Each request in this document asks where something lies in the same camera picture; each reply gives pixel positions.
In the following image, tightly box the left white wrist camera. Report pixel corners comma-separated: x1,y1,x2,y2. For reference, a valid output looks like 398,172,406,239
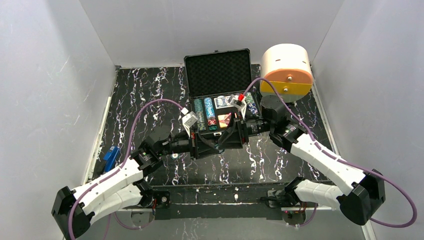
182,111,198,137

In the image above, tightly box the red playing card deck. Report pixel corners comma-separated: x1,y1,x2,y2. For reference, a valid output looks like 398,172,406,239
218,113,232,129

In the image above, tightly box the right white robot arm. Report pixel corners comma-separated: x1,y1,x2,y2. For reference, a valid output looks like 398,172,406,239
214,94,386,226

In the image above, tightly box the white round drawer cabinet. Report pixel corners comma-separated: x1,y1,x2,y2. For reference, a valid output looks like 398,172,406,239
260,43,314,103

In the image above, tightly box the blue playing card deck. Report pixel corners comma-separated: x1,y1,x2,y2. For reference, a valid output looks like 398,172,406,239
213,95,232,109

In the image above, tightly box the green blue white chip stack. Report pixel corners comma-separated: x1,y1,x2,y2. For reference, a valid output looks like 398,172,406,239
245,91,259,116

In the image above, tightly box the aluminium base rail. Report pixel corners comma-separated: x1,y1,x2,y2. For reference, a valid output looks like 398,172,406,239
67,180,369,229

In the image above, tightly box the black poker chip case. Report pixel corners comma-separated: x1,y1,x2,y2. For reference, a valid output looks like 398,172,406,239
184,48,261,144

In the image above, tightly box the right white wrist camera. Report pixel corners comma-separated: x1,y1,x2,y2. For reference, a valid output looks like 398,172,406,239
229,93,247,120

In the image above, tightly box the cyan red chip stack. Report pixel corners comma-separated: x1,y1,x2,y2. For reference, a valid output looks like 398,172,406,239
203,97,218,131

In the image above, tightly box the blue stapler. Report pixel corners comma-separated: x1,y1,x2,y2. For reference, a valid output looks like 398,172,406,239
102,145,121,173

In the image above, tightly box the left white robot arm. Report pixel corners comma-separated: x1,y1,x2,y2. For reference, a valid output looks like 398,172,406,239
51,125,223,240

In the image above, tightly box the green poker chip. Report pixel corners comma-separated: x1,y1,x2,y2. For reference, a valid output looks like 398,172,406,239
171,153,180,160

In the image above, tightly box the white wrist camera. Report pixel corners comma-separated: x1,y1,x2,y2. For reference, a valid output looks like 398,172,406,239
182,111,198,137
229,93,247,120

